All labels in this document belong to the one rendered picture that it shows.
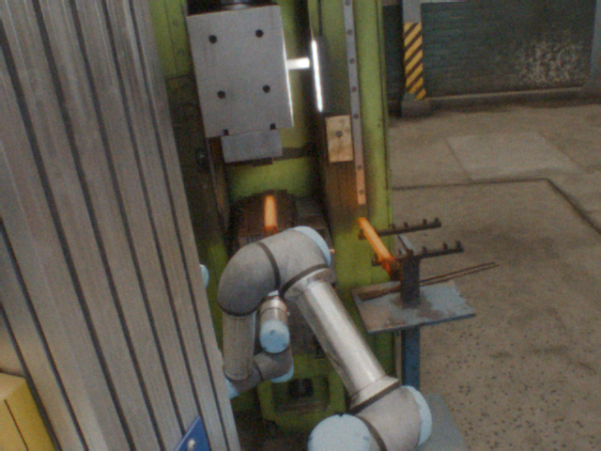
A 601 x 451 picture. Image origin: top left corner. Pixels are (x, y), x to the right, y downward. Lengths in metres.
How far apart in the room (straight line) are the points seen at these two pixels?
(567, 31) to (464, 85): 1.56
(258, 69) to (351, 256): 0.86
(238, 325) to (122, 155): 0.70
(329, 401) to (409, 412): 1.32
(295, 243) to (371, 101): 0.96
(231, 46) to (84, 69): 1.27
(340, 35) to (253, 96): 0.38
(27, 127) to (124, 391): 0.30
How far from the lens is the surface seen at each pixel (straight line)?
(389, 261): 1.72
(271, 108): 1.83
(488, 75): 8.07
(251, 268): 1.12
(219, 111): 1.84
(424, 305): 2.01
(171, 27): 1.97
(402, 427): 1.09
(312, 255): 1.16
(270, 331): 1.39
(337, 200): 2.09
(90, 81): 0.58
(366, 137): 2.04
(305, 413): 2.41
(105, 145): 0.59
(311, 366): 2.24
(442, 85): 7.96
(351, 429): 1.05
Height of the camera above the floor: 1.80
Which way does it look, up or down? 24 degrees down
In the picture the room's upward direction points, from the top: 7 degrees counter-clockwise
